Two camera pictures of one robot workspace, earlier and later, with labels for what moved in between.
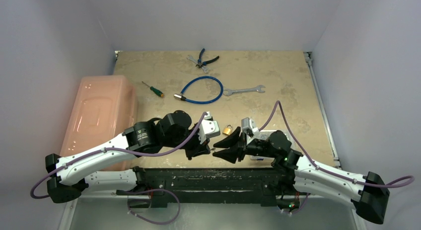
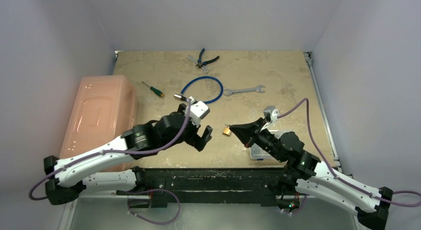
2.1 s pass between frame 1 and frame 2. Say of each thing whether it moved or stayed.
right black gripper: moved
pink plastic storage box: stayed
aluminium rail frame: stayed
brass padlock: stayed
